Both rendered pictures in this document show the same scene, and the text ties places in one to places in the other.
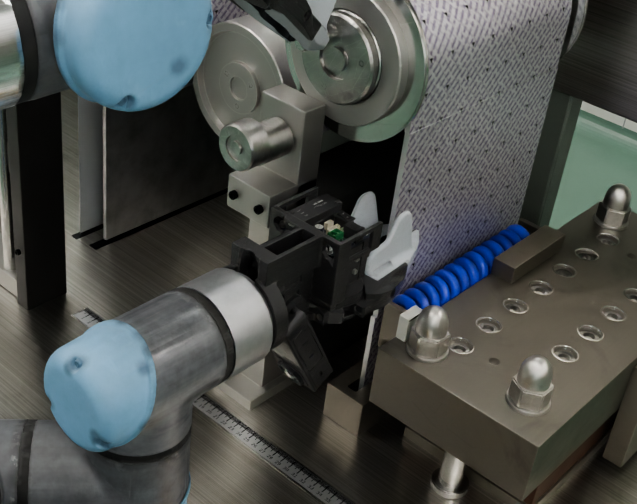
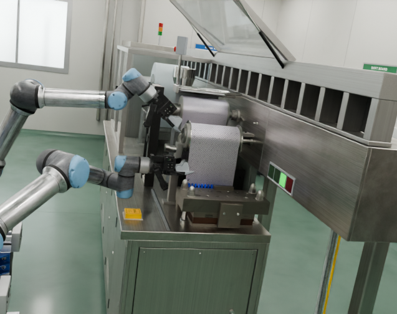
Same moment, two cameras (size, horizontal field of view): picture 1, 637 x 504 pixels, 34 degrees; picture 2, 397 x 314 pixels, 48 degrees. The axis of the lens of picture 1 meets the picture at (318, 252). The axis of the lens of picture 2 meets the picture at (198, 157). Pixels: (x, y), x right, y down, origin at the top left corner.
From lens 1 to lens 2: 153 cm
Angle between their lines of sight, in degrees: 39
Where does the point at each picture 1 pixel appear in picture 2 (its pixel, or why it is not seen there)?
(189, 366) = (131, 162)
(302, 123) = (177, 146)
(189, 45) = (121, 103)
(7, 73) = (102, 102)
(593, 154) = not seen: outside the picture
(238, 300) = (144, 159)
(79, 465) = (116, 177)
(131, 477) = (120, 179)
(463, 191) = (209, 169)
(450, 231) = (206, 177)
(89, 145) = not seen: hidden behind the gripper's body
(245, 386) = (165, 200)
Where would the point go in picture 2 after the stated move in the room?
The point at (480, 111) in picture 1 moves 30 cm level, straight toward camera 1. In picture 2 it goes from (211, 152) to (161, 156)
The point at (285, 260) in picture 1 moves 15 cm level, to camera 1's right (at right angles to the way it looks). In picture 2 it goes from (155, 157) to (180, 166)
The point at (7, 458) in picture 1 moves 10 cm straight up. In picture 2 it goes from (108, 174) to (110, 152)
